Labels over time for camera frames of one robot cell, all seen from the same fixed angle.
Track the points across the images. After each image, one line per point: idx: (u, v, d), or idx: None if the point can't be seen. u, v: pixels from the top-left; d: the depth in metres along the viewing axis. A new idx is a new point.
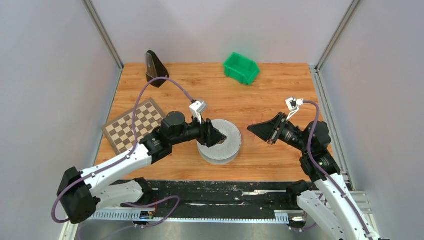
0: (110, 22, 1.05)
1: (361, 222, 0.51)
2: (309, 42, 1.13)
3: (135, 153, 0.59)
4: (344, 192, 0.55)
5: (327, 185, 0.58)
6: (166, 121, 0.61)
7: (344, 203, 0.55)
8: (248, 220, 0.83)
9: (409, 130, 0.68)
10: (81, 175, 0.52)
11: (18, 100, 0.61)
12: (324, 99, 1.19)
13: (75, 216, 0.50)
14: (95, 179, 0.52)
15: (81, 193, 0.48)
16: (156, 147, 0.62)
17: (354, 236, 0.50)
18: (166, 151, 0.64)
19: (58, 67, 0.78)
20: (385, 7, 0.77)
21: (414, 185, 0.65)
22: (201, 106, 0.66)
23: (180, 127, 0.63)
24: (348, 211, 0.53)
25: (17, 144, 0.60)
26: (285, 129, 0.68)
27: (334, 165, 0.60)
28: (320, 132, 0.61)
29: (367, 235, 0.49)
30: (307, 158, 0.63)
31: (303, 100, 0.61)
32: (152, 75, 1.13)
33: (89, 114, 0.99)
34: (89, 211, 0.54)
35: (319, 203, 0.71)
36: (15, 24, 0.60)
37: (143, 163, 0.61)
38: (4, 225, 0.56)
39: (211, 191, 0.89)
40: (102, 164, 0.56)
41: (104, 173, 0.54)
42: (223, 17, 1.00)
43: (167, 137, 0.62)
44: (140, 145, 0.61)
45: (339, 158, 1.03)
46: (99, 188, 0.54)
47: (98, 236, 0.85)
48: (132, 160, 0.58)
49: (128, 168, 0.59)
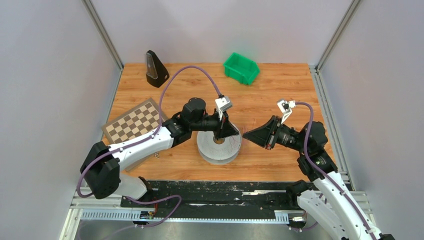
0: (109, 22, 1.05)
1: (361, 218, 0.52)
2: (309, 42, 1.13)
3: (158, 134, 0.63)
4: (342, 189, 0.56)
5: (325, 183, 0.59)
6: (187, 106, 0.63)
7: (343, 201, 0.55)
8: (248, 220, 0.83)
9: (409, 130, 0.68)
10: (110, 149, 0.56)
11: (18, 100, 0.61)
12: (324, 99, 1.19)
13: (100, 190, 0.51)
14: (123, 153, 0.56)
15: (110, 166, 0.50)
16: (176, 130, 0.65)
17: (356, 233, 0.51)
18: (186, 135, 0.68)
19: (58, 66, 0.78)
20: (385, 6, 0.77)
21: (415, 186, 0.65)
22: (227, 103, 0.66)
23: (201, 112, 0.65)
24: (348, 208, 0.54)
25: (16, 144, 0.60)
26: (281, 131, 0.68)
27: (331, 163, 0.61)
28: (315, 133, 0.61)
29: (367, 231, 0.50)
30: (304, 158, 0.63)
31: (296, 101, 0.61)
32: (152, 75, 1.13)
33: (89, 114, 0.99)
34: (112, 187, 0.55)
35: (319, 202, 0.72)
36: (15, 23, 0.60)
37: (165, 144, 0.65)
38: (4, 225, 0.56)
39: (211, 191, 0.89)
40: (129, 140, 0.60)
41: (130, 149, 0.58)
42: (223, 17, 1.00)
43: (187, 121, 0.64)
44: (163, 128, 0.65)
45: (340, 158, 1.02)
46: (124, 162, 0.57)
47: (97, 236, 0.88)
48: (156, 141, 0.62)
49: (151, 147, 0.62)
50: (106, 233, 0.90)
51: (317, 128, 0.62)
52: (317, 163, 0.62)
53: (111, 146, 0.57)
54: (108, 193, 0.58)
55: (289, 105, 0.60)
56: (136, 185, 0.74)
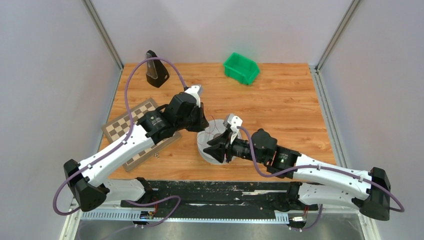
0: (110, 22, 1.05)
1: (348, 175, 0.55)
2: (309, 42, 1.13)
3: (132, 136, 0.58)
4: (316, 165, 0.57)
5: (302, 171, 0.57)
6: (177, 98, 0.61)
7: (326, 173, 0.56)
8: (248, 220, 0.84)
9: (408, 130, 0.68)
10: (80, 167, 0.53)
11: (19, 99, 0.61)
12: (324, 99, 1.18)
13: (85, 204, 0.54)
14: (93, 170, 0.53)
15: (80, 187, 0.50)
16: (158, 123, 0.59)
17: (355, 189, 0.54)
18: (168, 130, 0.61)
19: (58, 67, 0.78)
20: (385, 6, 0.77)
21: (415, 186, 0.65)
22: (199, 88, 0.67)
23: (190, 107, 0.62)
24: (334, 175, 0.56)
25: (16, 143, 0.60)
26: (234, 144, 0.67)
27: (291, 153, 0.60)
28: (262, 141, 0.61)
29: (359, 180, 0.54)
30: (273, 167, 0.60)
31: (236, 118, 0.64)
32: (152, 75, 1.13)
33: (89, 113, 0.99)
34: (99, 200, 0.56)
35: (316, 187, 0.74)
36: (15, 24, 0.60)
37: (144, 145, 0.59)
38: (4, 224, 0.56)
39: (211, 191, 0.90)
40: (99, 153, 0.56)
41: (101, 163, 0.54)
42: (223, 17, 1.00)
43: (174, 115, 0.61)
44: (137, 126, 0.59)
45: (340, 158, 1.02)
46: (100, 178, 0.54)
47: (98, 236, 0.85)
48: (130, 145, 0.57)
49: (129, 153, 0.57)
50: (106, 233, 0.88)
51: (263, 134, 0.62)
52: (281, 161, 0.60)
53: (80, 164, 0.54)
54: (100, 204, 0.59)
55: (233, 126, 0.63)
56: (130, 191, 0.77)
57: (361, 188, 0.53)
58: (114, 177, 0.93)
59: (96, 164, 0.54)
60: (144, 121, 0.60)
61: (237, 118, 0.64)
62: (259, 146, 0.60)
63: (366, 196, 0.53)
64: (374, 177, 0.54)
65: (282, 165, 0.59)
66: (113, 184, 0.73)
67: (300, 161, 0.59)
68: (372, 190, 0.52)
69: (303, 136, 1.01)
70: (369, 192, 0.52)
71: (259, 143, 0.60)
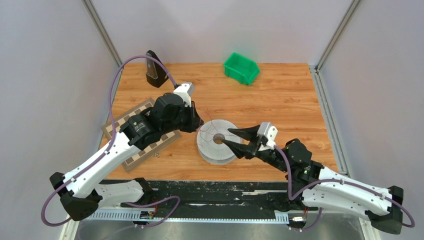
0: (110, 22, 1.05)
1: (371, 192, 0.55)
2: (309, 42, 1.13)
3: (114, 146, 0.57)
4: (340, 179, 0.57)
5: (325, 184, 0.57)
6: (161, 100, 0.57)
7: (348, 188, 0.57)
8: (248, 220, 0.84)
9: (408, 130, 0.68)
10: (64, 180, 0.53)
11: (19, 99, 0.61)
12: (324, 99, 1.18)
13: (74, 216, 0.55)
14: (77, 183, 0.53)
15: (65, 200, 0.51)
16: (141, 129, 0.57)
17: (376, 206, 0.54)
18: (153, 135, 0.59)
19: (58, 67, 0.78)
20: (385, 6, 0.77)
21: (415, 186, 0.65)
22: (190, 87, 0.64)
23: (175, 108, 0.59)
24: (355, 191, 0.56)
25: (16, 143, 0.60)
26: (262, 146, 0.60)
27: (314, 164, 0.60)
28: (298, 154, 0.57)
29: (382, 198, 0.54)
30: (297, 178, 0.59)
31: (274, 131, 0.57)
32: (152, 75, 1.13)
33: (89, 114, 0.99)
34: (89, 209, 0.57)
35: (323, 192, 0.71)
36: (15, 24, 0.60)
37: (129, 153, 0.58)
38: (4, 224, 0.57)
39: (211, 191, 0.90)
40: (83, 165, 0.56)
41: (84, 175, 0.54)
42: (223, 17, 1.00)
43: (158, 118, 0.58)
44: (121, 133, 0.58)
45: (340, 158, 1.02)
46: (86, 189, 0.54)
47: (98, 236, 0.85)
48: (112, 154, 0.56)
49: (113, 162, 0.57)
50: (106, 233, 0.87)
51: (298, 146, 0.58)
52: (304, 172, 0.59)
53: (65, 177, 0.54)
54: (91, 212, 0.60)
55: (270, 139, 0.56)
56: (128, 193, 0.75)
57: (382, 206, 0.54)
58: (114, 177, 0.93)
59: (79, 177, 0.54)
60: (126, 128, 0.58)
61: (274, 130, 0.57)
62: (296, 159, 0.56)
63: (386, 213, 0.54)
64: (394, 195, 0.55)
65: (306, 176, 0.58)
66: (109, 190, 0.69)
67: (322, 173, 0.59)
68: (393, 208, 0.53)
69: (303, 136, 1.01)
70: (390, 209, 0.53)
71: (296, 155, 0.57)
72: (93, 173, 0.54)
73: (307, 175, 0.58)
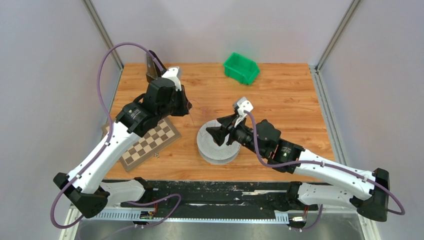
0: (109, 22, 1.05)
1: (353, 174, 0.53)
2: (308, 43, 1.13)
3: (114, 136, 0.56)
4: (320, 162, 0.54)
5: (305, 168, 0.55)
6: (153, 84, 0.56)
7: (328, 170, 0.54)
8: (248, 220, 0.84)
9: (408, 130, 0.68)
10: (68, 179, 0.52)
11: (19, 99, 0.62)
12: (324, 99, 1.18)
13: (86, 213, 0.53)
14: (84, 179, 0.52)
15: (74, 197, 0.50)
16: (137, 115, 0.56)
17: (359, 189, 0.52)
18: (150, 120, 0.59)
19: (57, 66, 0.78)
20: (385, 6, 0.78)
21: (416, 187, 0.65)
22: (178, 70, 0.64)
23: (169, 91, 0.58)
24: (337, 173, 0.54)
25: (16, 143, 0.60)
26: (238, 129, 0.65)
27: (294, 147, 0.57)
28: (263, 131, 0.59)
29: (363, 180, 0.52)
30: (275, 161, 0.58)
31: (249, 103, 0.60)
32: (152, 75, 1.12)
33: (88, 113, 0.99)
34: (100, 204, 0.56)
35: (315, 187, 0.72)
36: (15, 23, 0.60)
37: (130, 142, 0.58)
38: (3, 224, 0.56)
39: (211, 191, 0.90)
40: (85, 161, 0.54)
41: (89, 170, 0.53)
42: (223, 17, 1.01)
43: (154, 103, 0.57)
44: (117, 123, 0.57)
45: (340, 158, 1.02)
46: (93, 184, 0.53)
47: (98, 236, 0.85)
48: (114, 145, 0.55)
49: (116, 153, 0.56)
50: (106, 233, 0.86)
51: (268, 127, 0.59)
52: (283, 155, 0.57)
53: (69, 176, 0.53)
54: (102, 208, 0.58)
55: (242, 110, 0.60)
56: (130, 191, 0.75)
57: (363, 189, 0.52)
58: (114, 177, 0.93)
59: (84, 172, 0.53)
60: (123, 117, 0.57)
61: (248, 103, 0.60)
62: (262, 137, 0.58)
63: (368, 196, 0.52)
64: (378, 178, 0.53)
65: (285, 159, 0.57)
66: (113, 187, 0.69)
67: (303, 156, 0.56)
68: (375, 191, 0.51)
69: (303, 136, 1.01)
70: (372, 192, 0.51)
71: (262, 134, 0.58)
72: (97, 167, 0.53)
73: (284, 156, 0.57)
